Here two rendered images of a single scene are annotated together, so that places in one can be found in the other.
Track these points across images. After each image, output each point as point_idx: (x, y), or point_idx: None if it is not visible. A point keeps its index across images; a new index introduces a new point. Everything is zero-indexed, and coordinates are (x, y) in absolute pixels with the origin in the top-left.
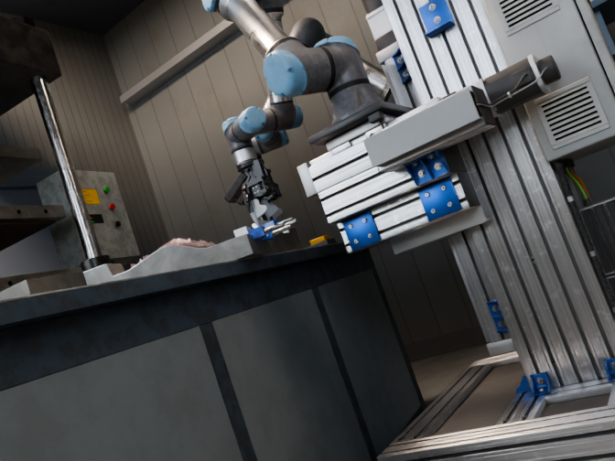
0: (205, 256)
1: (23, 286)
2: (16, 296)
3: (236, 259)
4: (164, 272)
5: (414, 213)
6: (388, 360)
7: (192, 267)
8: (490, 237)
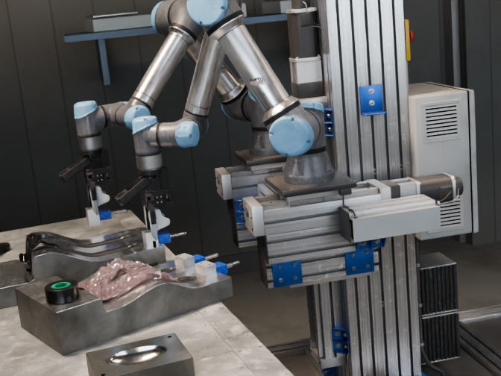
0: (194, 296)
1: (187, 363)
2: (176, 372)
3: (219, 300)
4: (258, 339)
5: (335, 266)
6: None
7: (244, 325)
8: (358, 283)
